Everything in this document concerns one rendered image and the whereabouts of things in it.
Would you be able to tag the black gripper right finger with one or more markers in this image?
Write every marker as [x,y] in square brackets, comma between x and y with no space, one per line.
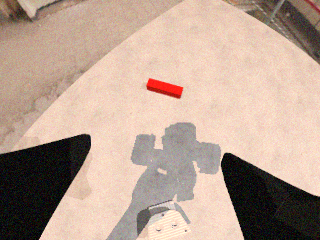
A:
[268,208]

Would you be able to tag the red rectangular block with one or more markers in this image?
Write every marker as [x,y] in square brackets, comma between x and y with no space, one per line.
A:
[164,88]

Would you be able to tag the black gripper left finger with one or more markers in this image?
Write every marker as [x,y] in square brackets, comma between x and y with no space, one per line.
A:
[33,181]

